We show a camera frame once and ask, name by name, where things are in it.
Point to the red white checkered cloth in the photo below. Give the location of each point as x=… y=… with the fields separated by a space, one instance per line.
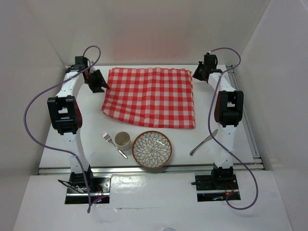
x=150 y=97

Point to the silver fork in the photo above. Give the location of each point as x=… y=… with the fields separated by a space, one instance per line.
x=109 y=140

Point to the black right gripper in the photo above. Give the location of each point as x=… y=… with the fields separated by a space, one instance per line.
x=196 y=74

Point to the aluminium frame rail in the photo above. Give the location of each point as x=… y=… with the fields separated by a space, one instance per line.
x=104 y=158

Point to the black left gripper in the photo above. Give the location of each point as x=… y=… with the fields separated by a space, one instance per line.
x=96 y=88

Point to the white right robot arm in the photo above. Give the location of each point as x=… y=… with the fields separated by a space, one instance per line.
x=228 y=112

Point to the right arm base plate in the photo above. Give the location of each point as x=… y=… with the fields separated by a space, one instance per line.
x=208 y=191

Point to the silver table knife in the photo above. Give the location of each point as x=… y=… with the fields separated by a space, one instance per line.
x=193 y=151

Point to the floral patterned ceramic bowl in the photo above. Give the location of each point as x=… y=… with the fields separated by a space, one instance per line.
x=152 y=150

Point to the beige cup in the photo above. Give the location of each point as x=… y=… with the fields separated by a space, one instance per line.
x=123 y=141

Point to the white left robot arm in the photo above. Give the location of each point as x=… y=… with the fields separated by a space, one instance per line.
x=66 y=118

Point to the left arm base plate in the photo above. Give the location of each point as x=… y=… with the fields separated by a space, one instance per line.
x=99 y=191

